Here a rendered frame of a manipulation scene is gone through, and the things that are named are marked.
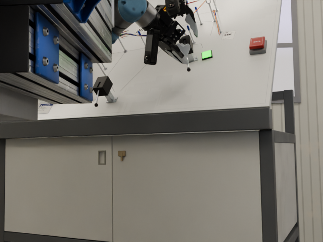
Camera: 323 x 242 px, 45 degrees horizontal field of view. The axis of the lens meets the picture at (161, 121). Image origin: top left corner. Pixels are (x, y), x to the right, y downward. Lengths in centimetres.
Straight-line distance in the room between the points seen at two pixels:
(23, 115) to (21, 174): 104
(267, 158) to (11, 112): 82
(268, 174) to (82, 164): 71
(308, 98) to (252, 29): 186
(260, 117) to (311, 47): 224
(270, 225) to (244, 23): 77
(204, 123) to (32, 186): 81
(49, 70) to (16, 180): 123
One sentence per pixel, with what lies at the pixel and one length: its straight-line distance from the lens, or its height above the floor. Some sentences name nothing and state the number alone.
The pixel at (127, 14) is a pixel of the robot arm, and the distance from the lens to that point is 104.
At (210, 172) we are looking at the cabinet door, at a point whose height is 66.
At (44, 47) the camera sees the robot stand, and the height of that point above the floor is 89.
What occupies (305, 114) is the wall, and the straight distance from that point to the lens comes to 333.
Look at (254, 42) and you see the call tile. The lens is 144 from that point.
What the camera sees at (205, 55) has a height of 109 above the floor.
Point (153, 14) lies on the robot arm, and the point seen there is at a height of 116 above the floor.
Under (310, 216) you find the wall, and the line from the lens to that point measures 337.
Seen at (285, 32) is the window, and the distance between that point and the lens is 339.
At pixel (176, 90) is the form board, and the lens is 141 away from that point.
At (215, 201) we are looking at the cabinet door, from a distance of 133.
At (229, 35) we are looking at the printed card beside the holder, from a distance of 156.
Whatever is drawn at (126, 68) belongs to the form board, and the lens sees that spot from 163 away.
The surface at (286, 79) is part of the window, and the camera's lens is 331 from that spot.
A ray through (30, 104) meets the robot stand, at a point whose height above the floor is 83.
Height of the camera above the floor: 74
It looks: 4 degrees up
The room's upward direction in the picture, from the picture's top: 1 degrees counter-clockwise
